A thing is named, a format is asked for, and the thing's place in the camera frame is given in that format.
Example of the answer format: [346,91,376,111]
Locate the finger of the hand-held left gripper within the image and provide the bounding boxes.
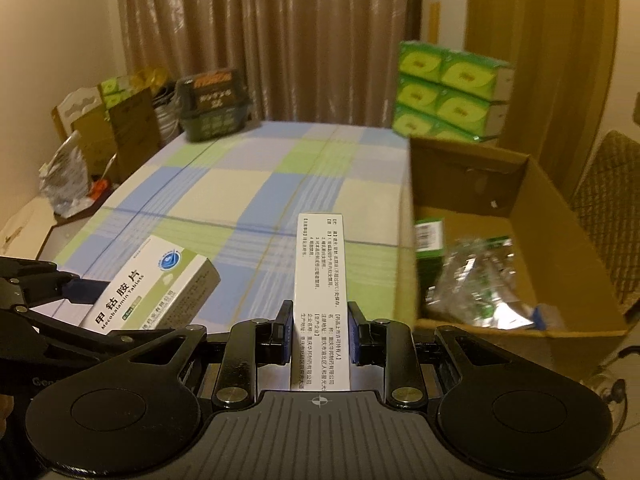
[0,257,103,307]
[15,307,176,366]

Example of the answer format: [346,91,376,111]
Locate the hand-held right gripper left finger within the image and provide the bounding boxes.
[107,301,296,408]

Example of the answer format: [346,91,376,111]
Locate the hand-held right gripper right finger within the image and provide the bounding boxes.
[347,301,521,408]

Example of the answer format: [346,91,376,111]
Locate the slim white medicine box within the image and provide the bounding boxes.
[291,212,357,392]

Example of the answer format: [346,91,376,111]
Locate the white medicine box blue logo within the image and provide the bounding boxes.
[80,235,222,333]

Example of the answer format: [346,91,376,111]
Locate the green medicine box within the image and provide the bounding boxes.
[414,216,447,302]

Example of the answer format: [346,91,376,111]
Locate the silver blister foil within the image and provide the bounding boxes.
[434,236,517,311]

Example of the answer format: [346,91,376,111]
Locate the brown cardboard box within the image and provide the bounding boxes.
[407,136,632,382]

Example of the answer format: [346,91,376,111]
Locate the crumpled silver plastic bag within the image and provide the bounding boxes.
[39,129,94,217]

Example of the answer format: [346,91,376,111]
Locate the tall open cardboard carton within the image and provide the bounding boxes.
[71,87,164,184]

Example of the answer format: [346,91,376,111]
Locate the white carved chair back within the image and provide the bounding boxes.
[49,84,104,142]

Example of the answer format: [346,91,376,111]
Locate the green tissue packs in carton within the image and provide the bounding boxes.
[96,74,137,109]

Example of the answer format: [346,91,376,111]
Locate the yellow plastic bag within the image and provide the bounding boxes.
[130,65,169,93]

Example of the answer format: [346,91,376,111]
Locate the dark green plastic basket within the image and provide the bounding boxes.
[176,68,254,144]

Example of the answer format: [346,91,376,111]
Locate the stack of green tissue packs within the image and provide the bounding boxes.
[390,39,517,144]

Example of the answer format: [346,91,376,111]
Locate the brown quilted chair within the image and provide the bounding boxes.
[569,129,640,317]

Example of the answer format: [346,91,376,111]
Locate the brown curtain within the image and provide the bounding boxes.
[115,0,427,132]

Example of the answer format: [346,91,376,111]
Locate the wooden door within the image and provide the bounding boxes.
[464,0,622,202]

